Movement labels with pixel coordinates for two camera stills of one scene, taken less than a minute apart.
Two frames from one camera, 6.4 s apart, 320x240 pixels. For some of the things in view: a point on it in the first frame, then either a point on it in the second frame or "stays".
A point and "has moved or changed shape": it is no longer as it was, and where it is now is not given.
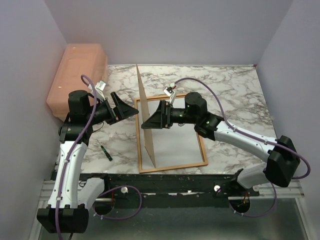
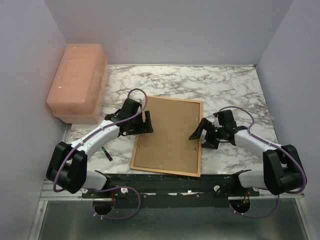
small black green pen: [105, 152] stays
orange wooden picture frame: [170, 168] -> [170, 171]
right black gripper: [161, 119] -> [207, 125]
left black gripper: [121, 110] -> [145, 127]
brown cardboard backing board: [148, 137] has moved or changed shape
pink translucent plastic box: [78, 60] stays
